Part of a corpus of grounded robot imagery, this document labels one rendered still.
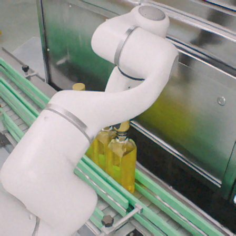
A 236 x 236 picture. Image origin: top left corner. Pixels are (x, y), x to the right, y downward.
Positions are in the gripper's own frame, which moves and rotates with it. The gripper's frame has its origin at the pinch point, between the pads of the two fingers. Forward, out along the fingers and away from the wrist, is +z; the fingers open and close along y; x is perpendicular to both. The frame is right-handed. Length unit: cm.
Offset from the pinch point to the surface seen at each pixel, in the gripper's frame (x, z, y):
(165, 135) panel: 6.4, 10.4, -12.8
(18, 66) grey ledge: -78, 50, -14
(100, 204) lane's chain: 6.7, 27.9, 7.5
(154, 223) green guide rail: 22.1, 17.7, 4.3
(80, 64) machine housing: -35.7, 18.9, -17.3
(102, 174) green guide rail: 2.0, 20.6, 3.9
